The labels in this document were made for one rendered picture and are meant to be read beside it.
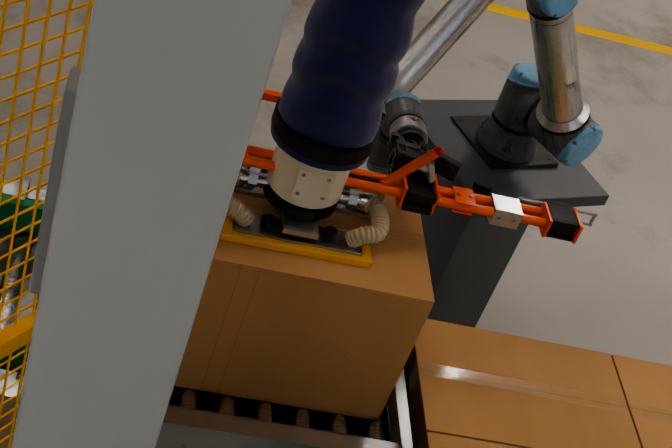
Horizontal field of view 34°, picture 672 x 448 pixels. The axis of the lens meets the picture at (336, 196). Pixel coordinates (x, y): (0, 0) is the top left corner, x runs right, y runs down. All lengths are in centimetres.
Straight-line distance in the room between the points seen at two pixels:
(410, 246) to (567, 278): 190
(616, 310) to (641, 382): 119
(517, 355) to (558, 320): 112
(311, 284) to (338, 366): 26
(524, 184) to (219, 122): 234
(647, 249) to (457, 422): 216
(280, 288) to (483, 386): 75
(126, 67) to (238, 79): 10
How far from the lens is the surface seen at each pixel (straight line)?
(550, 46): 286
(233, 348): 246
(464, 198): 247
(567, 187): 337
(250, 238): 233
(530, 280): 424
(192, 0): 94
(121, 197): 106
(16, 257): 278
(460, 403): 280
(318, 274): 233
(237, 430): 246
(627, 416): 304
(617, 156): 529
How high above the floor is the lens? 243
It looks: 35 degrees down
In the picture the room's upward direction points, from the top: 21 degrees clockwise
